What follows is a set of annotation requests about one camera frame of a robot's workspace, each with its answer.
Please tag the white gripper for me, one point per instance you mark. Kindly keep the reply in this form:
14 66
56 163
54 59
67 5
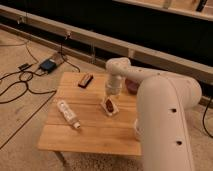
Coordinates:
113 85

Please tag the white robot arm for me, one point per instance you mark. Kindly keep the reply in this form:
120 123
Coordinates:
162 99

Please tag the white sponge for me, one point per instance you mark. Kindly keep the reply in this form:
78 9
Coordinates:
116 110

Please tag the dark red bowl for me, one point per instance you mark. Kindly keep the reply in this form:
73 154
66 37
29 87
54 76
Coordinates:
131 86

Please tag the dark brown rectangular block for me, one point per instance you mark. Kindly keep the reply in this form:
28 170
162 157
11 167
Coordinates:
86 79

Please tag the translucent plastic cup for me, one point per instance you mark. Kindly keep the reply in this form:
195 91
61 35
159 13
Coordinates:
136 130

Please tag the wooden table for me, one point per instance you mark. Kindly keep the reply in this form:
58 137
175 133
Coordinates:
99 133

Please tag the white plastic bottle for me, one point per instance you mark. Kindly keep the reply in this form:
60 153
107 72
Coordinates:
68 114

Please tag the blue power adapter box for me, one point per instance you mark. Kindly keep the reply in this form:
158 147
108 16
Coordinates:
47 65

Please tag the small black connector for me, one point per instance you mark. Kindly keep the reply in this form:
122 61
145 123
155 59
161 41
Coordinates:
24 66

